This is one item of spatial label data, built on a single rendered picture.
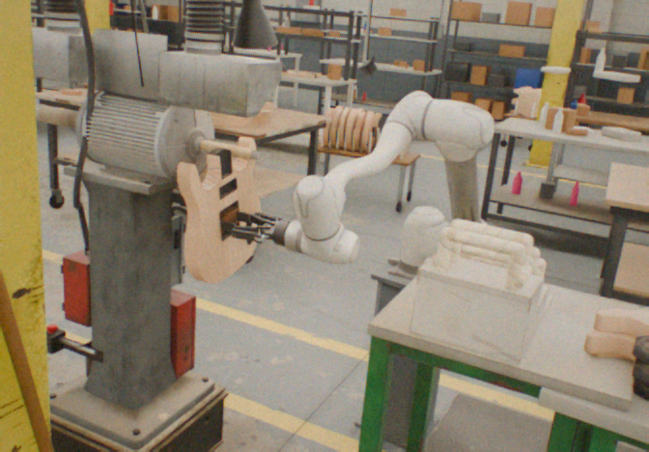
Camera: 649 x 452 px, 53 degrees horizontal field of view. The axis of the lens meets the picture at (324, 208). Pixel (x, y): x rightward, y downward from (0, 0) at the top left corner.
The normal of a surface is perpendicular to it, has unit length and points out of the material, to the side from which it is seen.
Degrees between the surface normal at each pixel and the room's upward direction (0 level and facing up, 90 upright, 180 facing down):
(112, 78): 90
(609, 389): 0
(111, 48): 90
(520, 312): 90
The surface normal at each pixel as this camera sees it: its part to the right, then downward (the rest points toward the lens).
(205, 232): 0.89, 0.18
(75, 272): -0.44, 0.22
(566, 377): 0.08, -0.95
